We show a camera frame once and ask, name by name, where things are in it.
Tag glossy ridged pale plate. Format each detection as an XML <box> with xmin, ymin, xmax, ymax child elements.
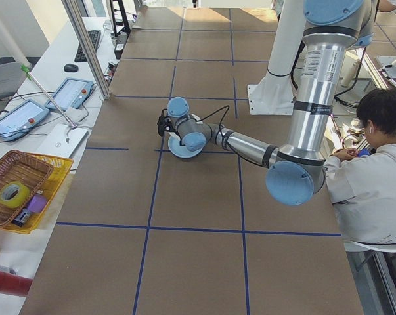
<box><xmin>168</xmin><ymin>133</ymin><xmax>204</xmax><ymax>158</ymax></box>

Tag light blue plate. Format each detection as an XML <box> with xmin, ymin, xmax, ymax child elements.
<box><xmin>169</xmin><ymin>144</ymin><xmax>204</xmax><ymax>161</ymax></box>

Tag black power strip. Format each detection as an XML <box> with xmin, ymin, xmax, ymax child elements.
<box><xmin>113</xmin><ymin>34</ymin><xmax>129</xmax><ymax>60</ymax></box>

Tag blue grey teach pendant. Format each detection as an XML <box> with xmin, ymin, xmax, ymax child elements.
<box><xmin>0</xmin><ymin>98</ymin><xmax>51</xmax><ymax>143</ymax></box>
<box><xmin>44</xmin><ymin>77</ymin><xmax>97</xmax><ymax>112</ymax></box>

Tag silver laptop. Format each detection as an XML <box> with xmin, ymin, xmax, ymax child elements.
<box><xmin>35</xmin><ymin>123</ymin><xmax>91</xmax><ymax>160</ymax></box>

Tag black keyboard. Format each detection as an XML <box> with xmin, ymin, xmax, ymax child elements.
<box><xmin>74</xmin><ymin>30</ymin><xmax>102</xmax><ymax>64</ymax></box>

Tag yellow plastic crate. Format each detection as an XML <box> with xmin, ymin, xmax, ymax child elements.
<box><xmin>6</xmin><ymin>151</ymin><xmax>75</xmax><ymax>235</ymax></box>

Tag metal rod with green clip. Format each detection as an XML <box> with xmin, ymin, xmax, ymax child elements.
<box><xmin>20</xmin><ymin>63</ymin><xmax>79</xmax><ymax>129</ymax></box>

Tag brown wicker basket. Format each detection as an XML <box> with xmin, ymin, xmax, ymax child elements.
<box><xmin>0</xmin><ymin>149</ymin><xmax>55</xmax><ymax>228</ymax></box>

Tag purple plastic object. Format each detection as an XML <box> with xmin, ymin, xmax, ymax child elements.
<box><xmin>26</xmin><ymin>194</ymin><xmax>49</xmax><ymax>215</ymax></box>

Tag grey office chair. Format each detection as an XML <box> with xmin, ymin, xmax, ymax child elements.
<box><xmin>0</xmin><ymin>62</ymin><xmax>28</xmax><ymax>103</ymax></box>

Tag small black blue device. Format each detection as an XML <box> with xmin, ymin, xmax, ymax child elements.
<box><xmin>11</xmin><ymin>209</ymin><xmax>33</xmax><ymax>228</ymax></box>

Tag white slanted pole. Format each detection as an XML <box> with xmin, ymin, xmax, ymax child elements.
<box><xmin>0</xmin><ymin>0</ymin><xmax>32</xmax><ymax>68</ymax></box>

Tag yellow green tape roll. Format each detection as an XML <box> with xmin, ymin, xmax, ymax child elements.
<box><xmin>0</xmin><ymin>180</ymin><xmax>32</xmax><ymax>210</ymax></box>

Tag person in grey hoodie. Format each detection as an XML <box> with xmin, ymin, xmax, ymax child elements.
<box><xmin>323</xmin><ymin>87</ymin><xmax>396</xmax><ymax>245</ymax></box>

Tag red tube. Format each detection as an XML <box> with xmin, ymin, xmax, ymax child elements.
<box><xmin>0</xmin><ymin>268</ymin><xmax>33</xmax><ymax>298</ymax></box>

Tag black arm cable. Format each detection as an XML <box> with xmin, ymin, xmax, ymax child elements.
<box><xmin>197</xmin><ymin>104</ymin><xmax>275</xmax><ymax>167</ymax></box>

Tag aluminium frame post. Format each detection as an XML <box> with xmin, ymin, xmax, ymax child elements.
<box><xmin>61</xmin><ymin>0</ymin><xmax>112</xmax><ymax>100</ymax></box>

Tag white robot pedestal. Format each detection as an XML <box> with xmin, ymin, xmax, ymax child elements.
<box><xmin>246</xmin><ymin>0</ymin><xmax>305</xmax><ymax>116</ymax></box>

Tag distant white robot mount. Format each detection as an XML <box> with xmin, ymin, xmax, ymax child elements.
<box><xmin>376</xmin><ymin>48</ymin><xmax>396</xmax><ymax>80</ymax></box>

